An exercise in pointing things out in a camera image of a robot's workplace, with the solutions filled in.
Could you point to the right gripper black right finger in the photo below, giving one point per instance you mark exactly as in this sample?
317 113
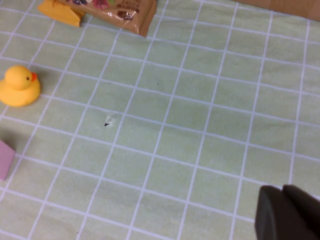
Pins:
305 205

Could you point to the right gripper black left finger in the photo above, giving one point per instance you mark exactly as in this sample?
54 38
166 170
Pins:
277 220

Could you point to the brown printed biscuit pack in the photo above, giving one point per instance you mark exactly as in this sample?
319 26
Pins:
135 17

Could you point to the yellow rubber duck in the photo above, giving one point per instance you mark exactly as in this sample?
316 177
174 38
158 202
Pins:
20 92

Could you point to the yellow cracker pack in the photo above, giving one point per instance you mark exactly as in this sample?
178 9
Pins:
60 13

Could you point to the large plain cardboard box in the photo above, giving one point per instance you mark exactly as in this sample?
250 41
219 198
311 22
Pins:
287 7

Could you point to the pink foam cube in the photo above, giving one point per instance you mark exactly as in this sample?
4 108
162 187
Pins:
6 160

